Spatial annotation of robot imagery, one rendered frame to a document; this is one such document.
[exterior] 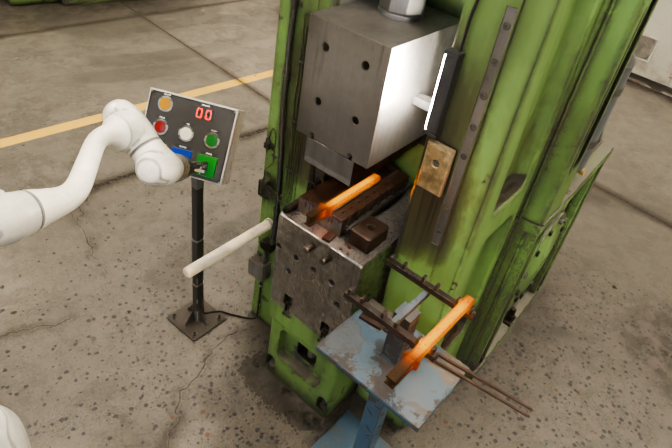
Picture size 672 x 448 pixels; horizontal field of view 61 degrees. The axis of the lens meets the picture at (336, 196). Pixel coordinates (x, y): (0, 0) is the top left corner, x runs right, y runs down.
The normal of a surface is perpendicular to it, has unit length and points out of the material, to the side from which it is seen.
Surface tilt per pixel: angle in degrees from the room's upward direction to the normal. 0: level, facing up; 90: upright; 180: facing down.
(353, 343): 0
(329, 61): 90
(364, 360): 0
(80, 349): 0
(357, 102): 90
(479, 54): 90
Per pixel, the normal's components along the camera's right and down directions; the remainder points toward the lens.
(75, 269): 0.14, -0.79
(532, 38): -0.62, 0.39
